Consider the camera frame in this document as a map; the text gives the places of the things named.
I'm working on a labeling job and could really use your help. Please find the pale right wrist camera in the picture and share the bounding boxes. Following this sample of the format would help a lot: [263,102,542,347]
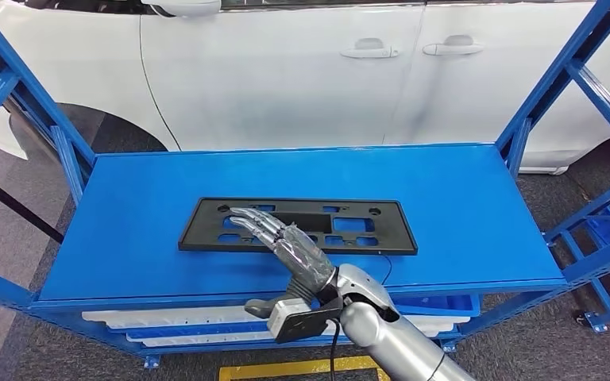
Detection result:
[267,298,314,337]

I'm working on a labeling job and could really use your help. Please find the white plastic tray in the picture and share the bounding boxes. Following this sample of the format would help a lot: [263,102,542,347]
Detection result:
[141,331,338,348]
[400,314,472,330]
[420,323,456,337]
[81,306,272,330]

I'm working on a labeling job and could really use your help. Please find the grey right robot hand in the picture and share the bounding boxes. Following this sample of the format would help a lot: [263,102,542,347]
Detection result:
[230,207,336,319]

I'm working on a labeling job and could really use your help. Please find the white car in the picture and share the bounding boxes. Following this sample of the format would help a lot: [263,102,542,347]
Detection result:
[0,0,610,175]

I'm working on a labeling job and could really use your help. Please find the blue plastic tray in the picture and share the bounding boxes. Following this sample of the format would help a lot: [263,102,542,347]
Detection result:
[394,294,481,318]
[125,321,285,341]

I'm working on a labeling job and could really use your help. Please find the black camera cable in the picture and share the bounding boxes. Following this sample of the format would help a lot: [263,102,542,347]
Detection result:
[328,317,341,381]

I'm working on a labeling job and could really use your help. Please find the black diagonal pole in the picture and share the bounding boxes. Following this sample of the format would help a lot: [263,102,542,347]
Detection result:
[0,165,66,244]

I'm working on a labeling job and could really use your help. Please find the blue metal shelf rack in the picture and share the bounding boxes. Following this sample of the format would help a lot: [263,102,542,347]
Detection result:
[0,0,610,369]

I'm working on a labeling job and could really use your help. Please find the blue wheeled shelf rack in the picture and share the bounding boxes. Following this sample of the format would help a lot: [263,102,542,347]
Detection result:
[542,167,610,334]

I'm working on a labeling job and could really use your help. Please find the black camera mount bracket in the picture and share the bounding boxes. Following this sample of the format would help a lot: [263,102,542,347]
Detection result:
[275,307,344,345]

